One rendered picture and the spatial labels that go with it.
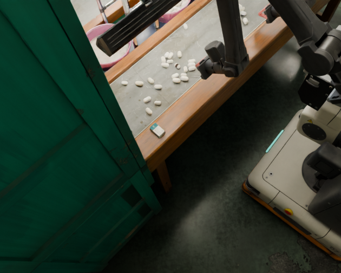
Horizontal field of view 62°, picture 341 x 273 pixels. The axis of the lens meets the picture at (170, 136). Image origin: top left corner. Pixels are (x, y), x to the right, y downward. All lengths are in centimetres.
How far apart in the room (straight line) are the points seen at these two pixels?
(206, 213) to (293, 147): 66
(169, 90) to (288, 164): 82
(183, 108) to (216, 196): 82
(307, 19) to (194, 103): 62
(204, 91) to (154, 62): 31
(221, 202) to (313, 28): 132
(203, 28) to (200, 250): 127
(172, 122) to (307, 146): 89
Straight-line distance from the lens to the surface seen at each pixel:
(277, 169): 173
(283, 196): 170
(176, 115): 126
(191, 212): 189
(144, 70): 144
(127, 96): 137
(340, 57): 87
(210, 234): 188
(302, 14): 84
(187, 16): 162
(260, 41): 152
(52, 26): 49
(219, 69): 112
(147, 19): 118
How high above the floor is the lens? 187
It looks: 65 degrees down
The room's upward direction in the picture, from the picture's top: 10 degrees counter-clockwise
